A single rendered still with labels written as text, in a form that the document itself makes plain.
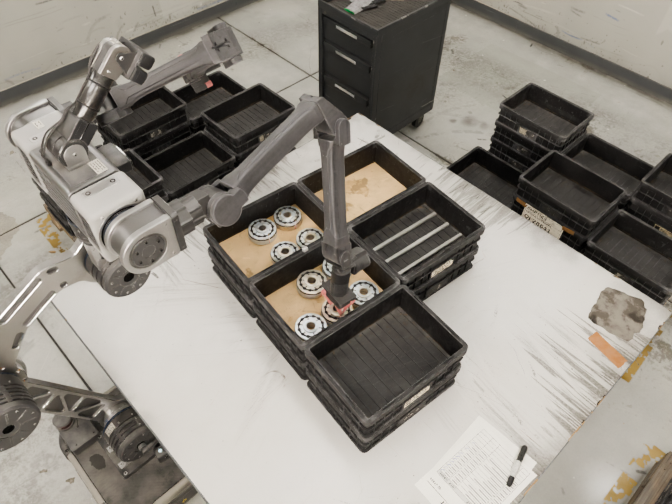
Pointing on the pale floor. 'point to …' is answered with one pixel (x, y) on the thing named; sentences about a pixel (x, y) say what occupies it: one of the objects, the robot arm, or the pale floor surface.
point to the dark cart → (382, 59)
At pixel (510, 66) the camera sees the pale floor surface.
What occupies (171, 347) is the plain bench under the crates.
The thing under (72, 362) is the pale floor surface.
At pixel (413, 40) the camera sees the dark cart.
